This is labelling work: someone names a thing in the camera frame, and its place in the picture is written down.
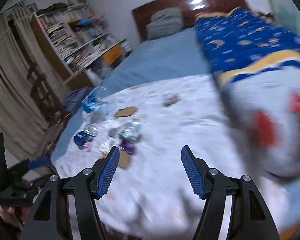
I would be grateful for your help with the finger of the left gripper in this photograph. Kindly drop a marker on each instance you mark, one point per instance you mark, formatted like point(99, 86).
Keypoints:
point(39, 162)

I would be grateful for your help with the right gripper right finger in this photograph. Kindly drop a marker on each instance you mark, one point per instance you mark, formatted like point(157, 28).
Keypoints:
point(192, 171)

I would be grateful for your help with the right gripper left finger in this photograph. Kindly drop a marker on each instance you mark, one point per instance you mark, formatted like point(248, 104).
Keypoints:
point(104, 171)

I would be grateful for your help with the pink paper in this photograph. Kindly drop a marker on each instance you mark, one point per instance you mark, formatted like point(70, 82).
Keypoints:
point(87, 146)

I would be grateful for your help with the purple wrapper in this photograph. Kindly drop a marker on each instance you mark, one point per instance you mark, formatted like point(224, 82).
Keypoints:
point(128, 146)

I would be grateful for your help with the crushed blue can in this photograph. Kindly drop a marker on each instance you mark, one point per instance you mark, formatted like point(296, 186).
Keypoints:
point(86, 135)

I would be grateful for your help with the green white wrapper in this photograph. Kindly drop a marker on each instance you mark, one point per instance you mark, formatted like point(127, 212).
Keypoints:
point(130, 131)

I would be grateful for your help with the round cardboard piece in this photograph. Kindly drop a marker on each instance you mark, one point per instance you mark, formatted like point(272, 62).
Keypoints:
point(125, 112)

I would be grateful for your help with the brown cardboard piece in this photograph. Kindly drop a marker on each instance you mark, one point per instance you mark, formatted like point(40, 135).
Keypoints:
point(123, 158)

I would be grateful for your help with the large white tissue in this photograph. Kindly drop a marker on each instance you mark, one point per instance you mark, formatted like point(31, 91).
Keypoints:
point(106, 146)

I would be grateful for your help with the person left hand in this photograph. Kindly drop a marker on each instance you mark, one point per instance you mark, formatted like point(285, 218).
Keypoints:
point(7, 214)

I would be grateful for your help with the dark wooden chair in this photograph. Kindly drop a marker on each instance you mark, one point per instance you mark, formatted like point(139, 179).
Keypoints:
point(44, 97)

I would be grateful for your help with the white patterned cloth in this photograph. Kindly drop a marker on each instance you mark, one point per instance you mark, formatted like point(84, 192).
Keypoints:
point(153, 198)

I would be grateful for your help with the crushed clear plastic bottle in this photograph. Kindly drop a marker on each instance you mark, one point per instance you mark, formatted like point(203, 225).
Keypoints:
point(95, 107)

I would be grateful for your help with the dark blue cloth heap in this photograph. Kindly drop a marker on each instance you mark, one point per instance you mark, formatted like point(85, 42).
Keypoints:
point(72, 101)

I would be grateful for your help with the blue star moon quilt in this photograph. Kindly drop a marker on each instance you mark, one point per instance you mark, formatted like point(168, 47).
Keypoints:
point(256, 66)

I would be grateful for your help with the blue bed sheet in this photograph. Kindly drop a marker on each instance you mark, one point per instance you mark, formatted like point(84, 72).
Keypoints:
point(170, 57)

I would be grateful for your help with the beige curtain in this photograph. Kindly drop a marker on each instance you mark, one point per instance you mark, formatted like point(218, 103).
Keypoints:
point(21, 121)

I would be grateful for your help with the wooden bookshelf with books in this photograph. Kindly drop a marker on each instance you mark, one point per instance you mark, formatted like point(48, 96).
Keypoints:
point(76, 41)

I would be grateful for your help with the grey plaid pillow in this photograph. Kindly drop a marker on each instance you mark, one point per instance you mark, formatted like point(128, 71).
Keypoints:
point(164, 23)

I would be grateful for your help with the dark wooden headboard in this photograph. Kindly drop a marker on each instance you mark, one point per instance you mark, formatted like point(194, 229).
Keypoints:
point(189, 9)

